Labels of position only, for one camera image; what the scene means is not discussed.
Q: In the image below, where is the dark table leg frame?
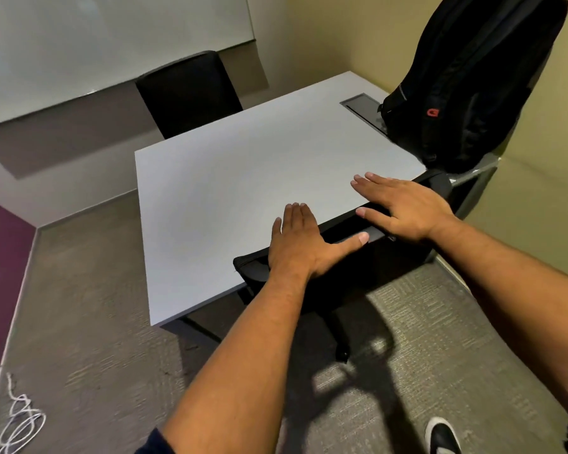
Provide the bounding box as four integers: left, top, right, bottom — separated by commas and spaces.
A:
161, 315, 224, 346

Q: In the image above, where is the person's left forearm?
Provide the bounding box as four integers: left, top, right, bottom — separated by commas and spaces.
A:
161, 267, 314, 454

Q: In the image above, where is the grey table cable hatch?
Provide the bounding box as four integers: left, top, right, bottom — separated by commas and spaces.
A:
340, 93, 390, 136

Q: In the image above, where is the white cable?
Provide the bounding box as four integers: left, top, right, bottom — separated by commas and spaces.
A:
0, 365, 47, 454

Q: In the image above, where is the black high-back chair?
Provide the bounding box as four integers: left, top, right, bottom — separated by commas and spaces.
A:
135, 50, 243, 140

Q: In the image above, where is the person's right hand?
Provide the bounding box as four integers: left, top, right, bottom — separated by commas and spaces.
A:
350, 172, 457, 244

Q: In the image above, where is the grey wall panel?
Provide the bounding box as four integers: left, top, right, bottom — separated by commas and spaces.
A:
0, 39, 270, 180

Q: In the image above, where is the person's right forearm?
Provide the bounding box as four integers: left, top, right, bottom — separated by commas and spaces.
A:
430, 216, 568, 417

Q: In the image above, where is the black backpack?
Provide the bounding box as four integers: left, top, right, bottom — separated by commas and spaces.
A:
378, 0, 568, 175

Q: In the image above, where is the black and white shoe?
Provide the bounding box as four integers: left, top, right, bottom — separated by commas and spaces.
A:
424, 417, 463, 454

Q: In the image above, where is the black office chair with wheels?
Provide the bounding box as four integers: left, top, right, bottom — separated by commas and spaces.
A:
233, 169, 455, 364

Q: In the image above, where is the person's left hand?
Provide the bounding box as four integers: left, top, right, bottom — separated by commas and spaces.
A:
268, 202, 370, 280

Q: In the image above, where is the white wall whiteboard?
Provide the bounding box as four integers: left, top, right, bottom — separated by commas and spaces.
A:
0, 0, 256, 130

